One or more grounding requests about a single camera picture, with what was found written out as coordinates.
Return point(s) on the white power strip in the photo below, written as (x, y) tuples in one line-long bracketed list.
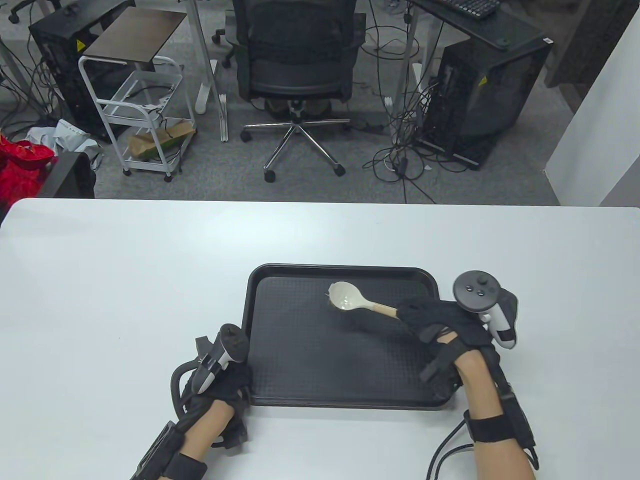
[(155, 106)]

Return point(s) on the black chair back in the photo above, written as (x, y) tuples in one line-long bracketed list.
[(67, 175)]

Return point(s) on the black chair wheel base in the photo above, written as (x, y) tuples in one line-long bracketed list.
[(227, 55), (20, 10)]

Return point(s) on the black mesh office chair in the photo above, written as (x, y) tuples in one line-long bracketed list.
[(300, 65)]

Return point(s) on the person's right forearm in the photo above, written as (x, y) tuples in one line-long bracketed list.
[(495, 460)]

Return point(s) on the person's left hand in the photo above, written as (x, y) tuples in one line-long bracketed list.
[(226, 385)]

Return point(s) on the black white handheld controller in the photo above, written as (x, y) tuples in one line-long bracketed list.
[(232, 345), (475, 290)]

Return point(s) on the white pot brush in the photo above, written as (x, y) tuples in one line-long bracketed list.
[(344, 296)]

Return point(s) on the black computer tower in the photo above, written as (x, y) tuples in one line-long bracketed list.
[(55, 55), (500, 95)]

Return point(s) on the black wrist sensor pack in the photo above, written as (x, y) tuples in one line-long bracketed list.
[(187, 465), (490, 427)]

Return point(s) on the red bag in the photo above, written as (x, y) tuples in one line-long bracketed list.
[(20, 170)]

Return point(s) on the black plastic tray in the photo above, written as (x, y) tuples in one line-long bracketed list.
[(310, 360)]

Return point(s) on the black desk top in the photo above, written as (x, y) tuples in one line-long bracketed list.
[(515, 30)]

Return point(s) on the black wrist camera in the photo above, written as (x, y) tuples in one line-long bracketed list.
[(442, 372), (235, 429)]

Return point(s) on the white desk leg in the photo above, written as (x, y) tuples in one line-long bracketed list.
[(202, 60), (407, 55)]

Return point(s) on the black keyboard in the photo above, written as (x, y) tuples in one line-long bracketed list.
[(470, 7)]

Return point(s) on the grey plastic bag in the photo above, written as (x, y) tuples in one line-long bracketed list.
[(65, 132)]

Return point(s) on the person's left forearm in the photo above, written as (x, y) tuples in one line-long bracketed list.
[(205, 430)]

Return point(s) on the brown board table top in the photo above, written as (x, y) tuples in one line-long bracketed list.
[(135, 35)]

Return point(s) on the brown paper bag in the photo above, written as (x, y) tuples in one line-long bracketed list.
[(145, 145)]

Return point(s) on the person's right hand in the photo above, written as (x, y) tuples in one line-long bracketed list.
[(440, 315)]

